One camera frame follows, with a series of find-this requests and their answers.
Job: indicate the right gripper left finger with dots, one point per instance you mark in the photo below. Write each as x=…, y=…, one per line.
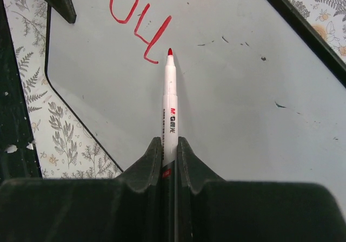
x=125, y=208

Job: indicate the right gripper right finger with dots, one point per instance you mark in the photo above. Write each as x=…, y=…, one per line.
x=213, y=209

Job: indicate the red white marker pen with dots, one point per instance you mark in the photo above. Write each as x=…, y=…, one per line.
x=169, y=140

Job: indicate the white whiteboard black frame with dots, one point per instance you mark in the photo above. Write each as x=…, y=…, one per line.
x=254, y=102

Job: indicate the floral table mat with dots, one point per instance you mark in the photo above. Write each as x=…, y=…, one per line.
x=62, y=139

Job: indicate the black base bar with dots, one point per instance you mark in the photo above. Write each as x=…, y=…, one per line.
x=19, y=158

